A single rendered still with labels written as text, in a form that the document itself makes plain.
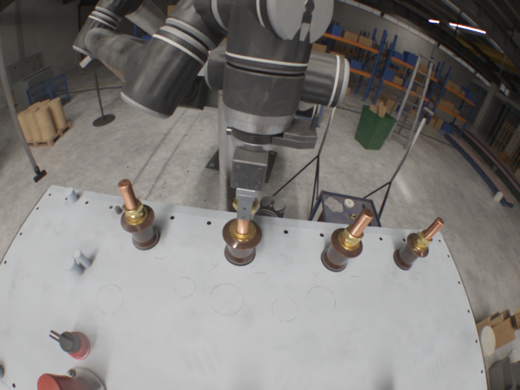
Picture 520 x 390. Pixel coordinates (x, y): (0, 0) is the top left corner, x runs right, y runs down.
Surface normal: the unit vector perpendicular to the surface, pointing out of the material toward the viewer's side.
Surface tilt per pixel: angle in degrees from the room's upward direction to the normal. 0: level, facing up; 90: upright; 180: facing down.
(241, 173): 90
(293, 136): 90
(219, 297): 0
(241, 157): 0
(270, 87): 90
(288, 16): 93
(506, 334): 81
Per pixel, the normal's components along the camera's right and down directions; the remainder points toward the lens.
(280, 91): 0.35, 0.69
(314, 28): 0.66, 0.63
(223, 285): 0.14, -0.71
